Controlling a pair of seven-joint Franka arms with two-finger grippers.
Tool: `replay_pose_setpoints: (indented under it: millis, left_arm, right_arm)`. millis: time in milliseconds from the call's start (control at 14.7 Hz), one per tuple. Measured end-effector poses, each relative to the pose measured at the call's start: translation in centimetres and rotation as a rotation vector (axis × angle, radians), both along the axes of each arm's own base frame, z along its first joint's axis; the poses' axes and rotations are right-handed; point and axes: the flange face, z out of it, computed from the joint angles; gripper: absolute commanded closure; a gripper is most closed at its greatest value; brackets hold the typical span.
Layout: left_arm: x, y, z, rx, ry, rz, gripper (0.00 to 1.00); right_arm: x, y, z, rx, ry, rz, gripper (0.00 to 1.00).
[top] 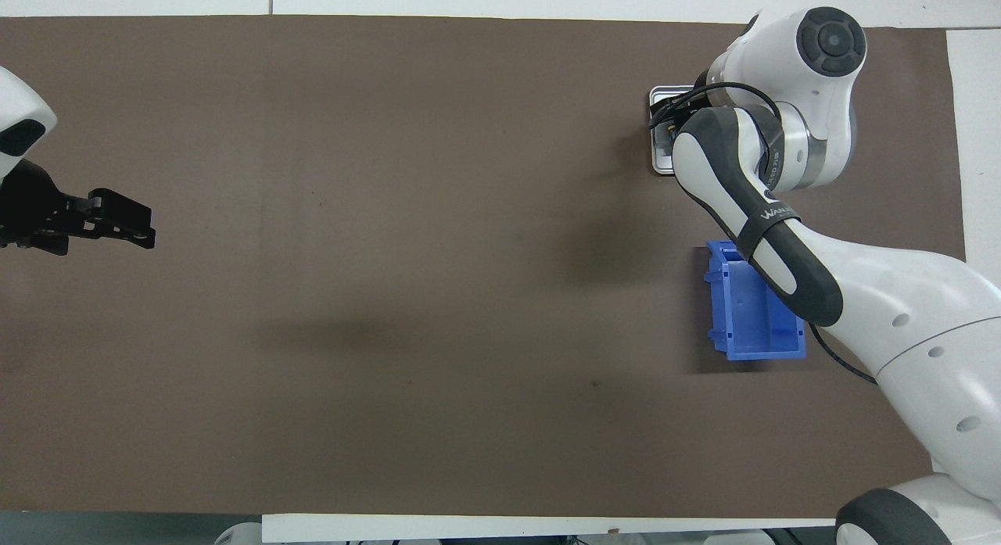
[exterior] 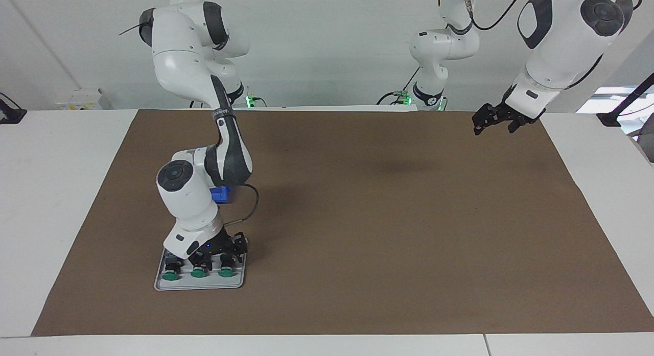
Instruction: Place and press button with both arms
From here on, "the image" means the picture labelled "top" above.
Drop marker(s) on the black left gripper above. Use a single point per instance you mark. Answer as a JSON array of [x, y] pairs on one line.
[[31, 205]]

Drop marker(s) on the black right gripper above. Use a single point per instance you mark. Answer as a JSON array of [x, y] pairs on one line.
[[704, 98]]

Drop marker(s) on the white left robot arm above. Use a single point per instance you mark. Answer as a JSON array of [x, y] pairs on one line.
[[23, 99]]

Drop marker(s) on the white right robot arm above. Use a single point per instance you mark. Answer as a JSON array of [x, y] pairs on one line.
[[899, 310]]

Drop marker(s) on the grey metal tray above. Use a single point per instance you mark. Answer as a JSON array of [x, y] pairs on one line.
[[661, 166]]

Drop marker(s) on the blue plastic storage bin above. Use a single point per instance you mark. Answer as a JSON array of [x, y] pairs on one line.
[[751, 326]]

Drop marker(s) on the brown table mat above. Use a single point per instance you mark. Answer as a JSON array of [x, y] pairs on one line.
[[391, 216]]

